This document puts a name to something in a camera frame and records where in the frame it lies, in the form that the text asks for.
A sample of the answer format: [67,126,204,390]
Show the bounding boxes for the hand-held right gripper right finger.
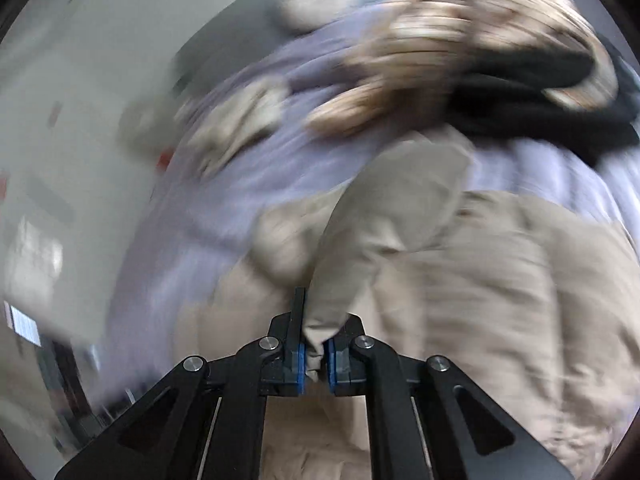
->
[327,312,576,480]

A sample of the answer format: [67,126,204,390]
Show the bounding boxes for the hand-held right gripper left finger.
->
[54,287,307,480]

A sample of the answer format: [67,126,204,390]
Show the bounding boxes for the beige jacket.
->
[177,127,638,480]

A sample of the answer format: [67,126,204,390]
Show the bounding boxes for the purple bed blanket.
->
[95,5,631,396]

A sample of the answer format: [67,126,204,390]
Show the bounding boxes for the cream knit sweater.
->
[175,77,288,171]

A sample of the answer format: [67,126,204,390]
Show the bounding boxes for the black garment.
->
[445,35,640,171]

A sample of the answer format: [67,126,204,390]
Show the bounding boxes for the striped beige knit sweater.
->
[307,0,621,138]

